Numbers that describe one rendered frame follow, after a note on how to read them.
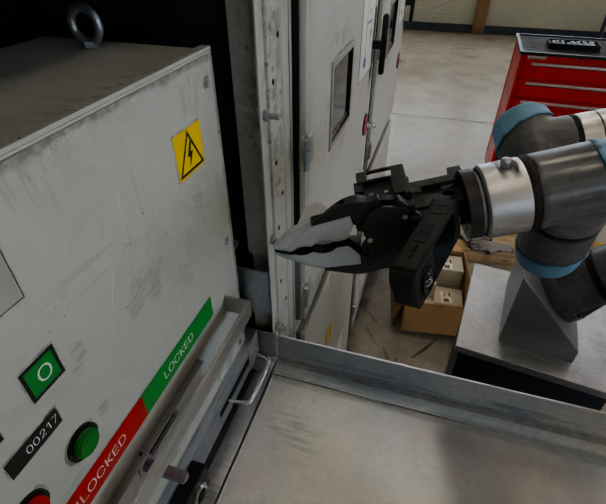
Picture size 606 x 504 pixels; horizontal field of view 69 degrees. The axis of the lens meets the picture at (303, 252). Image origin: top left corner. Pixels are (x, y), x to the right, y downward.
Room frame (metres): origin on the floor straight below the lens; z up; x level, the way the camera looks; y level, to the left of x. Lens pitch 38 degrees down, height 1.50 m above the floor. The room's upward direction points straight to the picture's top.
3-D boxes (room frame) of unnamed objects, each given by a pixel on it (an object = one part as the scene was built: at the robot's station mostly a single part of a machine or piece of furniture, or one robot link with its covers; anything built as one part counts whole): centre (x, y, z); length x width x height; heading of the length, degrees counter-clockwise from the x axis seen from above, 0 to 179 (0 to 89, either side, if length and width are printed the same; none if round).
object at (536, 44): (2.59, -1.56, 0.51); 0.70 x 0.48 x 1.03; 72
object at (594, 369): (0.72, -0.55, 0.74); 0.32 x 0.32 x 0.02; 65
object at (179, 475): (0.24, 0.16, 1.02); 0.06 x 0.02 x 0.04; 73
